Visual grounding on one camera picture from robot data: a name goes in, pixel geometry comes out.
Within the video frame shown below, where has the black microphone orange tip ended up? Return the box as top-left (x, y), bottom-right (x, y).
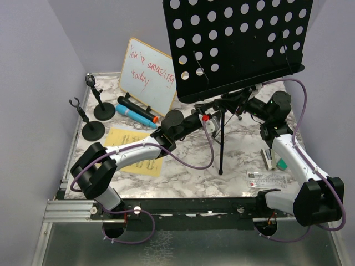
top-left (117, 96), bottom-right (158, 124)

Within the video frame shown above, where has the yellow sheet music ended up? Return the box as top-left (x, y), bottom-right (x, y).
top-left (104, 127), bottom-right (163, 177)

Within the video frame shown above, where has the black tripod music stand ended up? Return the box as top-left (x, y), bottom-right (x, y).
top-left (162, 0), bottom-right (314, 176)

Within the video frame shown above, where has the grey stapler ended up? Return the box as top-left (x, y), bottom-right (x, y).
top-left (260, 149), bottom-right (276, 170)

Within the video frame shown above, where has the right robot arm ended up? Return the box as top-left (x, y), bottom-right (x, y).
top-left (220, 88), bottom-right (346, 229)

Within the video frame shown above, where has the blue-headed microphone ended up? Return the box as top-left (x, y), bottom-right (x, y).
top-left (115, 104), bottom-right (158, 129)

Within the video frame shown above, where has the yellow-framed whiteboard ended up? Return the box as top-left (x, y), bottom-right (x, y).
top-left (118, 38), bottom-right (176, 117)

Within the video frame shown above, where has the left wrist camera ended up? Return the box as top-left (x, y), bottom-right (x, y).
top-left (199, 112), bottom-right (221, 134)

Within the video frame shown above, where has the aluminium frame rail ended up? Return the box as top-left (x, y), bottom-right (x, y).
top-left (43, 199), bottom-right (94, 223)

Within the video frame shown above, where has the black microphone stand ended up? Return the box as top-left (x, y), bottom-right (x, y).
top-left (85, 73), bottom-right (116, 121)
top-left (69, 97), bottom-right (105, 142)

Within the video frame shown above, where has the green eraser block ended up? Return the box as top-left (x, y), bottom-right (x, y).
top-left (276, 159), bottom-right (288, 171)

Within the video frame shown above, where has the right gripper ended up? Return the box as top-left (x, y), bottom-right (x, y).
top-left (219, 85), bottom-right (272, 122)

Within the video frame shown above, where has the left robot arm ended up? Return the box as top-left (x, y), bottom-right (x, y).
top-left (70, 102), bottom-right (220, 219)

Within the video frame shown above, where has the clear ruler set packet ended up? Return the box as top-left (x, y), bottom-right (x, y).
top-left (247, 171), bottom-right (287, 189)

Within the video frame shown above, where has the black mounting rail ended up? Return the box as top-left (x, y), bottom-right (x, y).
top-left (90, 196), bottom-right (287, 232)

